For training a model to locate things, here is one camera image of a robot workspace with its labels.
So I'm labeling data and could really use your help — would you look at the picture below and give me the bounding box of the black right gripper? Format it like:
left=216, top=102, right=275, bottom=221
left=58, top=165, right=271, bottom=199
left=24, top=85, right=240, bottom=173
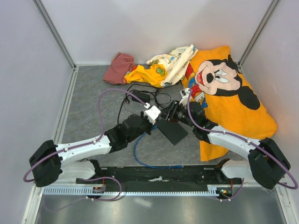
left=160, top=99, right=196, bottom=128

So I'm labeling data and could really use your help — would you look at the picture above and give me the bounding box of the black barrel plug power cable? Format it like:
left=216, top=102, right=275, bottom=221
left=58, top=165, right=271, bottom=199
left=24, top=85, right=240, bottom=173
left=125, top=84, right=172, bottom=107

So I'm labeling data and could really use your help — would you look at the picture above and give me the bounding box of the black network switch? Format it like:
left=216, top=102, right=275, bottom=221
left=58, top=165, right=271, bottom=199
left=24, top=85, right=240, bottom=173
left=157, top=119, right=188, bottom=146

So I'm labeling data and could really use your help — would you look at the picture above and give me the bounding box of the blue ethernet cable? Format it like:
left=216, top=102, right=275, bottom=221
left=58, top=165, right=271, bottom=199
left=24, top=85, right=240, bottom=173
left=133, top=126, right=184, bottom=169

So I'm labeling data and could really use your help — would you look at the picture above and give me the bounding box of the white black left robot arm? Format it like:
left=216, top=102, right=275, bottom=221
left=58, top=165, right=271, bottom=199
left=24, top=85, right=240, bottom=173
left=29, top=109, right=160, bottom=187

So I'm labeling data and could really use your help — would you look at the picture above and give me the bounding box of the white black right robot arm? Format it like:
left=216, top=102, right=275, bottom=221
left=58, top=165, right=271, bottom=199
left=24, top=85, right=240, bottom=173
left=161, top=101, right=291, bottom=189

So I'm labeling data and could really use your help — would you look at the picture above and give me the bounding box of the black power adapter brick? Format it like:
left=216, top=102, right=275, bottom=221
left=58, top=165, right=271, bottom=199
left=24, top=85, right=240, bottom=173
left=132, top=90, right=150, bottom=103

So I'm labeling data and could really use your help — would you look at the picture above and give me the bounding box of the yellow dinosaur garment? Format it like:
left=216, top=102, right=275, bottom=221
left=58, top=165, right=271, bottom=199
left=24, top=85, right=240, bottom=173
left=124, top=64, right=168, bottom=88

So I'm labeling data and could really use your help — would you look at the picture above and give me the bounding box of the cream dinosaur print cloth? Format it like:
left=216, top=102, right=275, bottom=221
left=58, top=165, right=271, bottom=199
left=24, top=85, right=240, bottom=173
left=146, top=44, right=198, bottom=88

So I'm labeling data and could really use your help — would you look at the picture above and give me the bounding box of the orange Mickey Mouse pillow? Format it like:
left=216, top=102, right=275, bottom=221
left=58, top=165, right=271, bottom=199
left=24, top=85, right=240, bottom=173
left=181, top=45, right=278, bottom=161

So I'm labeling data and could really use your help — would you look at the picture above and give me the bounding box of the maroon red cloth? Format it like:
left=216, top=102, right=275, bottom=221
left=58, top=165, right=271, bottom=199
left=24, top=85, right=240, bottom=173
left=103, top=52, right=135, bottom=84

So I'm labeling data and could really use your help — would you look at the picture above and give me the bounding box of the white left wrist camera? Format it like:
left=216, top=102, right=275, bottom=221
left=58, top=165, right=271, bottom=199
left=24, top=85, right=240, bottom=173
left=144, top=103, right=161, bottom=125

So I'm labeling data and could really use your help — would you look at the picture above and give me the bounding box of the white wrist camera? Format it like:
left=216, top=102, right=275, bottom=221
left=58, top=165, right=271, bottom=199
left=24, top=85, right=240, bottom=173
left=144, top=103, right=161, bottom=125
left=179, top=88, right=192, bottom=106

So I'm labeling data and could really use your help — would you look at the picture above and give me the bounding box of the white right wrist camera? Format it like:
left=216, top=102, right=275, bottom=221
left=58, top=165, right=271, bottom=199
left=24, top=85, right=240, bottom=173
left=179, top=88, right=192, bottom=106

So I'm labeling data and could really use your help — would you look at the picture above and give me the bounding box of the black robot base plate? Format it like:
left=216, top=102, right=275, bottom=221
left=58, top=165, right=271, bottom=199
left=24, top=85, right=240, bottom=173
left=76, top=164, right=243, bottom=193

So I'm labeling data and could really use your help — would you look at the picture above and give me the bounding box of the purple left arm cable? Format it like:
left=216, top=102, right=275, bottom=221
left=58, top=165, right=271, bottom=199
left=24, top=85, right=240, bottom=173
left=23, top=88, right=150, bottom=212

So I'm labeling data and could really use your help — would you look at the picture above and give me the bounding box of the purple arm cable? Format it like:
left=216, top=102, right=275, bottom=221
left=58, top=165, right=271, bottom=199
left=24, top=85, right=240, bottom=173
left=186, top=90, right=299, bottom=203
left=23, top=88, right=150, bottom=212

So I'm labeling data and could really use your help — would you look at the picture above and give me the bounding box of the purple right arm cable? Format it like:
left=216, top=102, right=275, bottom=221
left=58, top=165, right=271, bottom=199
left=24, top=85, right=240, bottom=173
left=186, top=90, right=299, bottom=203

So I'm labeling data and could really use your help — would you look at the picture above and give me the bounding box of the grey slotted cable duct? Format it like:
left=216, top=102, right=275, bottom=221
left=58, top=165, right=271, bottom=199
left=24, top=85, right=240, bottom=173
left=43, top=186, right=233, bottom=196

